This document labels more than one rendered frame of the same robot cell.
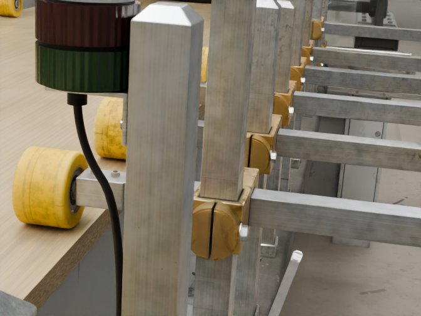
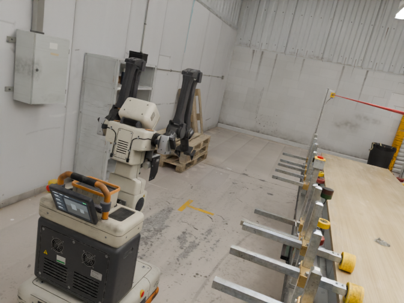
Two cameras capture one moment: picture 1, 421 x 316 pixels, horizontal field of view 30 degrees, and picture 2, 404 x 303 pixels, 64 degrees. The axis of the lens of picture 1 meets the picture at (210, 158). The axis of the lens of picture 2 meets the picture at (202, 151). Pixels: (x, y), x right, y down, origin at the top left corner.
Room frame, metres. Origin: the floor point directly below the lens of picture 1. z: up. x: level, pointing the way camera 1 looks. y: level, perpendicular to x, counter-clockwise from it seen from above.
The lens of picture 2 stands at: (2.16, -0.42, 1.65)
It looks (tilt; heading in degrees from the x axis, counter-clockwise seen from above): 15 degrees down; 187
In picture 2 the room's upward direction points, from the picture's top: 12 degrees clockwise
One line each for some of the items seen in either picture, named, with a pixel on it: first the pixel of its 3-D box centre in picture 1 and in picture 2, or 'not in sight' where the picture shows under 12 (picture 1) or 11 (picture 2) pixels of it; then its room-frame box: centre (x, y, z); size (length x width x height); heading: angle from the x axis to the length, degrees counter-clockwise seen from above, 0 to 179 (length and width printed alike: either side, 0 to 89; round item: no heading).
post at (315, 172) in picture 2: not in sight; (308, 197); (-0.06, 0.11, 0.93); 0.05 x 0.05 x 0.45; 81
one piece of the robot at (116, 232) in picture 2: not in sight; (92, 237); (0.59, -1.14, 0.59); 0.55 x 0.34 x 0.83; 79
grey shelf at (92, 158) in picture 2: not in sight; (116, 121); (-1.68, -2.05, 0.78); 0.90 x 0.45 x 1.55; 171
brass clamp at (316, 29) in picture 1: (313, 27); not in sight; (2.20, -0.26, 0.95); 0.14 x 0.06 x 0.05; 171
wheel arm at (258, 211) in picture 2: not in sight; (288, 220); (0.23, -0.03, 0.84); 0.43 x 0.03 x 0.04; 81
